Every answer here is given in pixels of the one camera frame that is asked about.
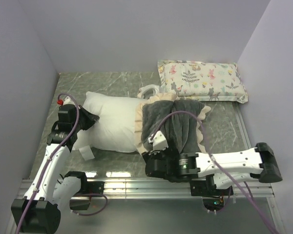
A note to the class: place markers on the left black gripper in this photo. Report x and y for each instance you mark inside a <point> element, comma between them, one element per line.
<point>91,118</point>

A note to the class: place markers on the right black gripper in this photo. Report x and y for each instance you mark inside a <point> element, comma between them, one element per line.
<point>153,154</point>

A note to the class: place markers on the white pillow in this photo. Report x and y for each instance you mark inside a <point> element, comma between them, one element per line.
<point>114,131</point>

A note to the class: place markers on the grey pillowcase with cream ruffle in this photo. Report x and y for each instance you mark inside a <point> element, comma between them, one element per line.
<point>183,129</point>

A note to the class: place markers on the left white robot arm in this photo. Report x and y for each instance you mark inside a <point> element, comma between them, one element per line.
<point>39,211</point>

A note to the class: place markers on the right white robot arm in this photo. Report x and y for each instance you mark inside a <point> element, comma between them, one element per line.
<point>212,176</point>

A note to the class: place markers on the animal print pillow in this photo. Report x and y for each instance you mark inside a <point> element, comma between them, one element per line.
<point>202,81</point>

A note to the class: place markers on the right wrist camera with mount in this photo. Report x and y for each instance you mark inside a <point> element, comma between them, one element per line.
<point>158,141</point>

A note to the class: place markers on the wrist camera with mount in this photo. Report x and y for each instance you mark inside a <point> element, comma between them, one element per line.
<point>65,101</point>
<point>158,141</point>

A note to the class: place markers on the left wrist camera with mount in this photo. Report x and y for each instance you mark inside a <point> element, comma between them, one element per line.
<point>65,101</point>

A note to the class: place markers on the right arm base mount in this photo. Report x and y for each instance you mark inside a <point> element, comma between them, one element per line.
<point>214,200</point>

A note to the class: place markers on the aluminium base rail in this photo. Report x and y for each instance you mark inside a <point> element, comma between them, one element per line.
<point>156,188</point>

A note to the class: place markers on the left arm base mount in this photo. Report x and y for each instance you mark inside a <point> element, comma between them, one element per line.
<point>82,200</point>

